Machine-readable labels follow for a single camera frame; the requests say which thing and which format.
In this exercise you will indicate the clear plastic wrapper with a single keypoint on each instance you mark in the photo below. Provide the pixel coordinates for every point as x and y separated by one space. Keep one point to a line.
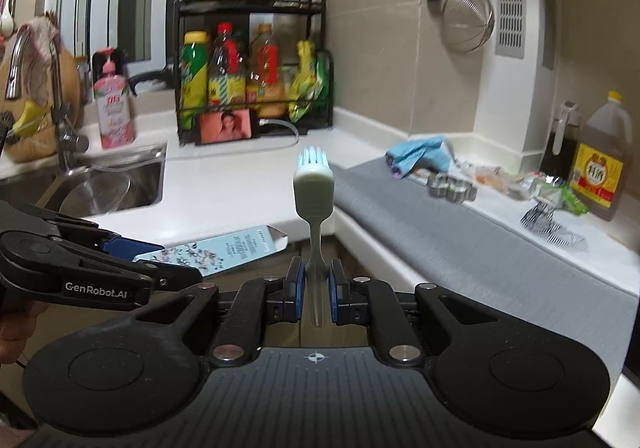
505 180

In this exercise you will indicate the yellow green plastic bottle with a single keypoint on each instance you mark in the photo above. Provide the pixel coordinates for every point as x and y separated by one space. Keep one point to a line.
194 73

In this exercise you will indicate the person's left hand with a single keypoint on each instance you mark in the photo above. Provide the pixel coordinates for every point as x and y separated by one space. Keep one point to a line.
20 328

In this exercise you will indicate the steel pot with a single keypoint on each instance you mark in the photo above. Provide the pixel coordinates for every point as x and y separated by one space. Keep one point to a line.
95 190

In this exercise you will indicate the light blue cloth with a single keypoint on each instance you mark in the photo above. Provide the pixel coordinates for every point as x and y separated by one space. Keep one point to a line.
420 153

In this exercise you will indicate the red label sauce bottle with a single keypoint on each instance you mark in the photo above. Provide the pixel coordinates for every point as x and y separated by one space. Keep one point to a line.
226 63

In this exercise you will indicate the black white striped wrapper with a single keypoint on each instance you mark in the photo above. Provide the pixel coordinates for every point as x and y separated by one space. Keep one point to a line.
542 223

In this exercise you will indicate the portrait photo card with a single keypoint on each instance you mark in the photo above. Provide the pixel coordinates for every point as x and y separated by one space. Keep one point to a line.
227 125

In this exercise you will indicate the dark sauce bottle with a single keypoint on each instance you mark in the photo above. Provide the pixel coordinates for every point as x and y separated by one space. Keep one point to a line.
557 153

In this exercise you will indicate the steel faucet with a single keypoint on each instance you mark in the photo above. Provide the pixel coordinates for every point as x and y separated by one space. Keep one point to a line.
62 128

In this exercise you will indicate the steel sink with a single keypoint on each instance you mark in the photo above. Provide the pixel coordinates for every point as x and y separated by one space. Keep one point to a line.
145 178

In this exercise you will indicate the yellow green packet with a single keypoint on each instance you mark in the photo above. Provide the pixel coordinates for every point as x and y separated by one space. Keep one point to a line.
305 78

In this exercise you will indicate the tan wooden cutting board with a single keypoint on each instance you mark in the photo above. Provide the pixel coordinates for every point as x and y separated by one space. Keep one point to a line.
30 148

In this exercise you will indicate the hanging white spoon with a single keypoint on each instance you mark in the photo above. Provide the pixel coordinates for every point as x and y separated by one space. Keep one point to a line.
6 18

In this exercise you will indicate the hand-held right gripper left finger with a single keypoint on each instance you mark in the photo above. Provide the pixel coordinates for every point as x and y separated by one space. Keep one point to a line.
297 290

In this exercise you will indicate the light blue printed carton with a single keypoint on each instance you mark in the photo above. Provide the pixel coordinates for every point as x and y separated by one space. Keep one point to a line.
235 245

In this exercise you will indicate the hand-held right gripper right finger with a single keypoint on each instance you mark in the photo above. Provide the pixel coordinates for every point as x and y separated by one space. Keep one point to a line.
334 290

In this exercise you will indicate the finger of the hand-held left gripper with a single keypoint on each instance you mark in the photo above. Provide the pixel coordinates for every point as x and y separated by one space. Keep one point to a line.
120 246
175 278

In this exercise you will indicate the pale green dish brush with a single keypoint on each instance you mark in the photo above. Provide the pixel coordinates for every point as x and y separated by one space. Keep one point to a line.
312 188

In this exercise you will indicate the grey counter mat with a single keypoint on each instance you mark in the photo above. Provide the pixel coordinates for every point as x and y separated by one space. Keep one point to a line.
450 238

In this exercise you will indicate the steel mesh strainer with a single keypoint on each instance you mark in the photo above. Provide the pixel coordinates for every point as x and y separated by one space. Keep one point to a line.
467 20

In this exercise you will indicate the pink cloth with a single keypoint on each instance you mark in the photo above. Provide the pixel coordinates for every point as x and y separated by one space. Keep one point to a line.
40 48

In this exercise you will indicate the yellow sponge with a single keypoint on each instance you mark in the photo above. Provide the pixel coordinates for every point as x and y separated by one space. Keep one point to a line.
30 115

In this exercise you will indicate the metal cookie cutter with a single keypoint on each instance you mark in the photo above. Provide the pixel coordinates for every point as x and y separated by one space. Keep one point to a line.
450 189

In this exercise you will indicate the pink soap pump bottle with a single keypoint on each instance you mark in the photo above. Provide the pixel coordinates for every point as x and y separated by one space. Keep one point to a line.
114 113

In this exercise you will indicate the orange oil bottle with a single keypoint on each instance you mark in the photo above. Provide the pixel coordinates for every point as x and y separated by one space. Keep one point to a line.
263 63

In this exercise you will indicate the large oil jug yellow label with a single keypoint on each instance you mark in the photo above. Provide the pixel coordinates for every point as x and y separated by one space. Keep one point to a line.
600 163

